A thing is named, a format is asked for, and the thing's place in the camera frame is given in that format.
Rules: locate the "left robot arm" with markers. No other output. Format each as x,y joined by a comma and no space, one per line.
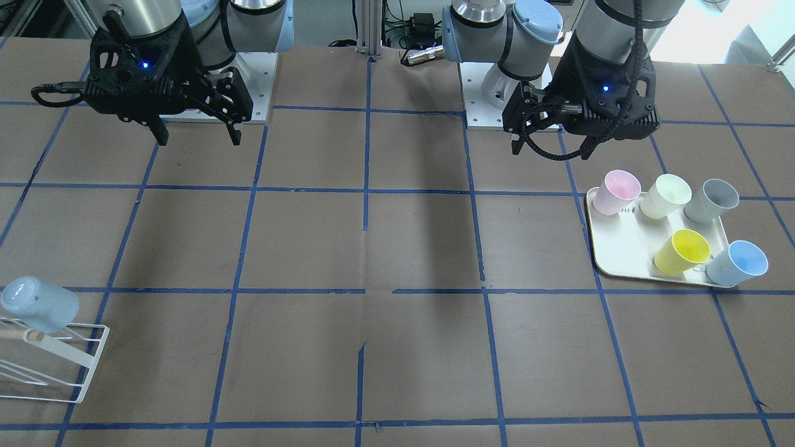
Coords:
520,37

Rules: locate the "grey cup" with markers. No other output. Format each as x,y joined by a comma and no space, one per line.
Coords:
715,198

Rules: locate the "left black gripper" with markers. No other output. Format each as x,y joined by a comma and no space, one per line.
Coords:
569,77

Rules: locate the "yellow cup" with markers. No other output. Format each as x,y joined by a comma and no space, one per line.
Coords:
682,251

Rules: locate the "cream plastic tray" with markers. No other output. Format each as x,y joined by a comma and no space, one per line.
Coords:
624,243

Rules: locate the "aluminium frame post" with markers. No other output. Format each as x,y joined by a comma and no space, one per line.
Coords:
369,19

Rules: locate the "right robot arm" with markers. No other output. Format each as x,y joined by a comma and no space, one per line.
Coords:
221,29

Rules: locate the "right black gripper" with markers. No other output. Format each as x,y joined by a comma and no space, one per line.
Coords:
188,62

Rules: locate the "pale blue cup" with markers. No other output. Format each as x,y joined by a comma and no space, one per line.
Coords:
41,305

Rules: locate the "cream white cup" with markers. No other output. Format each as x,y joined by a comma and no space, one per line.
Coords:
668,194

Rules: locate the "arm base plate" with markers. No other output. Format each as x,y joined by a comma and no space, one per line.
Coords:
258,70
485,93

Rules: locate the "white wire cup rack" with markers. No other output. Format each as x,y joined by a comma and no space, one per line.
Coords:
52,368

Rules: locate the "pink cup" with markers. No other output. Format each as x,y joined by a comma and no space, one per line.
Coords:
618,189

